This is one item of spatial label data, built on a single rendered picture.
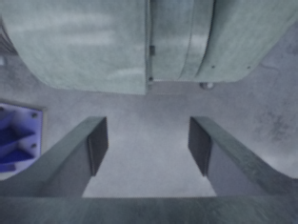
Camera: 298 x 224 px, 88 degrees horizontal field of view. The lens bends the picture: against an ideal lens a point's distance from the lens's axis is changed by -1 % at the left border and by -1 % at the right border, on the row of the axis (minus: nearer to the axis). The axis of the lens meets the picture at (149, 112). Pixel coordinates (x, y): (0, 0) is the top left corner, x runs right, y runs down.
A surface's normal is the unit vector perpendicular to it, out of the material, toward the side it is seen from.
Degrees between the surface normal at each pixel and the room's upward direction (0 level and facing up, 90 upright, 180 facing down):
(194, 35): 20
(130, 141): 0
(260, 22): 48
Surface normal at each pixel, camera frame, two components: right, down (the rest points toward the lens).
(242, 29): 0.00, 0.90
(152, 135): 0.02, 0.26
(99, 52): -0.06, 0.69
